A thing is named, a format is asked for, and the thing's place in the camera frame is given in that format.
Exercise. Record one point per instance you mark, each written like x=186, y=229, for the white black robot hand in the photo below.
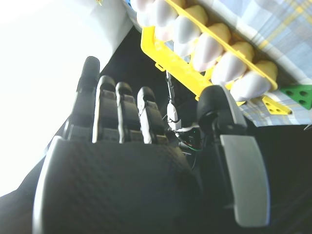
x=117, y=185

